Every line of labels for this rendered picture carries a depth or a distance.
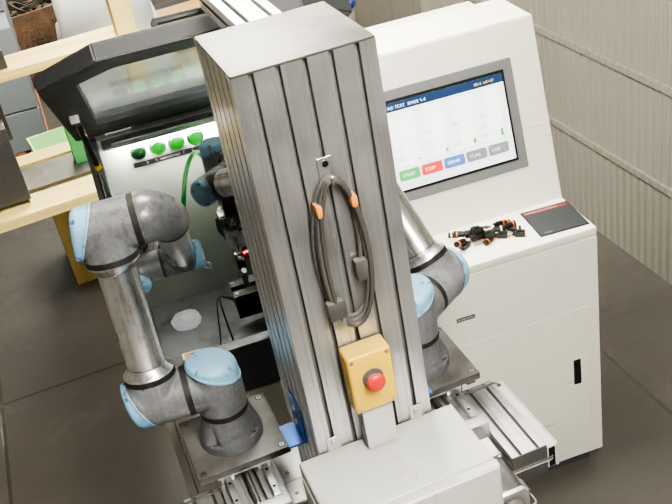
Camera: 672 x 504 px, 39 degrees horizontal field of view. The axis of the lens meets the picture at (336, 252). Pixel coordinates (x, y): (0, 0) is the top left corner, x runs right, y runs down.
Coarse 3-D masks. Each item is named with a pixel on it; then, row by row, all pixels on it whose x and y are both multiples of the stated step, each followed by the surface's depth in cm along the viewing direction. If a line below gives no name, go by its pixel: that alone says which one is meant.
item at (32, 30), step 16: (16, 0) 783; (32, 0) 786; (48, 0) 829; (16, 16) 737; (32, 16) 744; (48, 16) 751; (16, 32) 741; (32, 32) 748; (48, 32) 755; (32, 80) 761
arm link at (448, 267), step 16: (400, 192) 232; (416, 224) 232; (416, 240) 232; (432, 240) 234; (416, 256) 233; (432, 256) 232; (448, 256) 234; (416, 272) 233; (432, 272) 232; (448, 272) 233; (464, 272) 236; (448, 288) 231; (448, 304) 233
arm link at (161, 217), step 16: (144, 192) 200; (160, 192) 203; (144, 208) 197; (160, 208) 199; (176, 208) 203; (144, 224) 197; (160, 224) 199; (176, 224) 203; (144, 240) 199; (160, 240) 205; (176, 240) 209; (192, 240) 240; (160, 256) 237; (176, 256) 225; (192, 256) 233; (176, 272) 239
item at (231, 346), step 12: (252, 336) 275; (264, 336) 274; (228, 348) 272; (240, 348) 272; (252, 348) 273; (264, 348) 274; (180, 360) 271; (240, 360) 274; (252, 360) 275; (264, 360) 276; (252, 372) 277; (264, 372) 278; (276, 372) 279; (252, 384) 279; (264, 384) 280
